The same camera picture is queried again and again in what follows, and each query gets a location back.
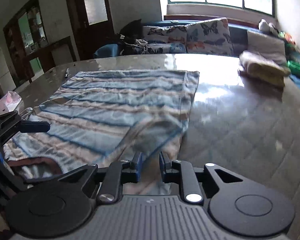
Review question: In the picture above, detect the blue striped knit garment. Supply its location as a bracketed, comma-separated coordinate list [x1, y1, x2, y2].
[2, 69, 200, 196]

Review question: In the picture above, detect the pink white storage bag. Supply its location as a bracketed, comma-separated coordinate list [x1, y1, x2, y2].
[0, 91, 24, 115]

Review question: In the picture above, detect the black pen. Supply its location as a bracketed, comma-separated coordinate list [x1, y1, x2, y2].
[64, 68, 69, 79]

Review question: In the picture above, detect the dark wooden display cabinet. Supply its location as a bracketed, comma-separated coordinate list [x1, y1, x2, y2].
[3, 0, 49, 87]

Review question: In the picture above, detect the dark wooden side table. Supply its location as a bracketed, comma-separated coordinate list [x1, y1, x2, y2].
[22, 36, 77, 83]

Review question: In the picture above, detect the grey quilted star table cover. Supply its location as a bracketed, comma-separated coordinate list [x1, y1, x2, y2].
[0, 52, 300, 240]

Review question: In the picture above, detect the black bag on sofa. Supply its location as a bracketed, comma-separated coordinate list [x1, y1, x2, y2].
[116, 19, 148, 56]

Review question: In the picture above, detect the long butterfly print pillow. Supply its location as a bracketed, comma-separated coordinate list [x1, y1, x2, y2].
[143, 25, 187, 54]

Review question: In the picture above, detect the yellow folded garment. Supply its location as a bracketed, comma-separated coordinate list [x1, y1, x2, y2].
[238, 51, 291, 89]

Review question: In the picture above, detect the blue corner sofa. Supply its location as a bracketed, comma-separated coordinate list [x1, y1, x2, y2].
[94, 18, 300, 89]

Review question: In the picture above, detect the dark wooden door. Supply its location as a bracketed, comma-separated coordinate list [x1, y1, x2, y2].
[66, 0, 115, 60]

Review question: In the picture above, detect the large butterfly print pillow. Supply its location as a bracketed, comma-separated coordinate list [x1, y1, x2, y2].
[185, 18, 234, 56]

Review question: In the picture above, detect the grey square cushion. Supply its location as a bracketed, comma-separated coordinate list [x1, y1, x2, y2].
[247, 30, 287, 66]

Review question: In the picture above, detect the green bowl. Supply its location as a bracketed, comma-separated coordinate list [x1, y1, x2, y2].
[287, 61, 300, 77]

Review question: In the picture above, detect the white black plush toy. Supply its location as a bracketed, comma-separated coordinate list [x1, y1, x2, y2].
[258, 19, 279, 36]

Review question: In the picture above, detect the orange green plush toy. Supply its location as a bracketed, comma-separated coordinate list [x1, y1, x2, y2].
[279, 31, 295, 45]

